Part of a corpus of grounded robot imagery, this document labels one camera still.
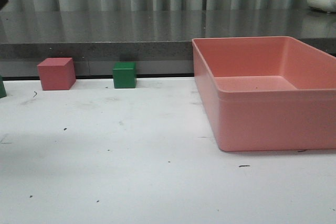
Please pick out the small green cube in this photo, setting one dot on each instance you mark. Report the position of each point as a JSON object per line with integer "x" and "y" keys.
{"x": 124, "y": 75}

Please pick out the grey stone counter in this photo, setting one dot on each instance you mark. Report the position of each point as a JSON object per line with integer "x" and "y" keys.
{"x": 159, "y": 42}

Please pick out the pink plastic bin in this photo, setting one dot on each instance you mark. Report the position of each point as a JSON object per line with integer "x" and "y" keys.
{"x": 266, "y": 93}

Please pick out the pink cube block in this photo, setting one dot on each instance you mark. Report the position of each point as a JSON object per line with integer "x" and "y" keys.
{"x": 56, "y": 73}

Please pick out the large green cube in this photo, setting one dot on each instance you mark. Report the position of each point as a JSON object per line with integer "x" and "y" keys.
{"x": 2, "y": 88}

